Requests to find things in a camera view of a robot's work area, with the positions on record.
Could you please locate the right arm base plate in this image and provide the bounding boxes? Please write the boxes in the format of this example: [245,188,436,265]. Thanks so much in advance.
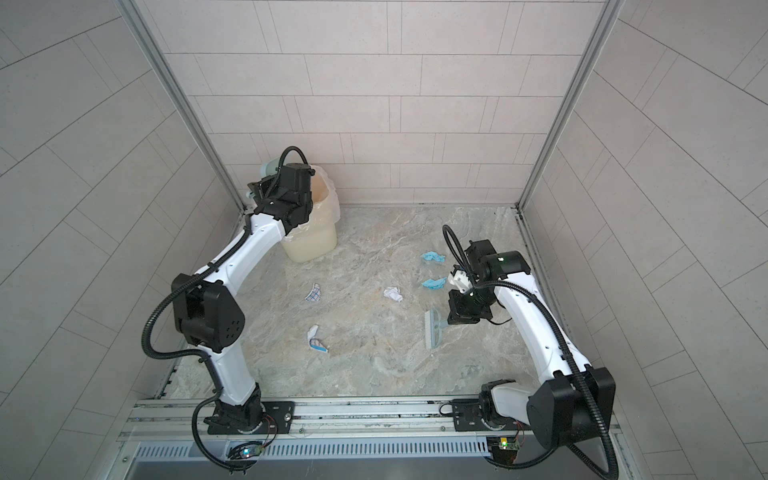
[449,398,500,432]

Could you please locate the white checked paper scrap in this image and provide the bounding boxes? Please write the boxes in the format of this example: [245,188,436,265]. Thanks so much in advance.
[305,283,321,302]

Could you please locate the left circuit board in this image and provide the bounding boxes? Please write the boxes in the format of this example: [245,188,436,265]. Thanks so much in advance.
[228,442,264,461]

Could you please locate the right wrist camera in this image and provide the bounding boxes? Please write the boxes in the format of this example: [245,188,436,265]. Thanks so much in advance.
[447,268,474,294]

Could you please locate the white crumpled paper scrap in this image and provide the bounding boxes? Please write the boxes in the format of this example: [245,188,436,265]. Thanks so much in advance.
[383,287,403,302]

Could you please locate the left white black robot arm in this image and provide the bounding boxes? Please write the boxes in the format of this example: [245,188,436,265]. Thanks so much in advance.
[141,146,316,433]

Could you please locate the beige trash bin with bag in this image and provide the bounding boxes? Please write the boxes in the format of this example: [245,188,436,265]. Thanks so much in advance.
[246,165,340,263]

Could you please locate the aluminium mounting rail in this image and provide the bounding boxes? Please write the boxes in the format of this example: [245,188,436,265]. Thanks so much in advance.
[118,395,531,441]

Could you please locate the grey-green hand brush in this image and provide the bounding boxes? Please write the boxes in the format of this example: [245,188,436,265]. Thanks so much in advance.
[424,308,448,349]

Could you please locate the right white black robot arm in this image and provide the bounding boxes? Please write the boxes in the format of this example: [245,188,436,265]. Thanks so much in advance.
[425,225,620,479]

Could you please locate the circuit board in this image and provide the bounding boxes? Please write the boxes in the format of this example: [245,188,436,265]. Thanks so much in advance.
[228,442,264,461]
[485,437,521,470]

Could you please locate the right circuit board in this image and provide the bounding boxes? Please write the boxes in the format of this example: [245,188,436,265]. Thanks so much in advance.
[485,437,521,470]

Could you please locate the grey-green plastic dustpan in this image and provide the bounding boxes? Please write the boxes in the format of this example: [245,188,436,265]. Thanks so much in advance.
[259,158,282,179]

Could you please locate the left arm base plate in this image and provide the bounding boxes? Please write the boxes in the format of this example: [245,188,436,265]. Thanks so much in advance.
[203,401,295,435]

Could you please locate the cyan paper scrap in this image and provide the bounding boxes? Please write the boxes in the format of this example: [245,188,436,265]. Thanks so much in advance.
[422,277,447,290]
[421,251,445,264]

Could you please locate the white blue-red paper scrap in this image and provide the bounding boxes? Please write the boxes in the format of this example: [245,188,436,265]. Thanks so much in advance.
[307,325,328,353]

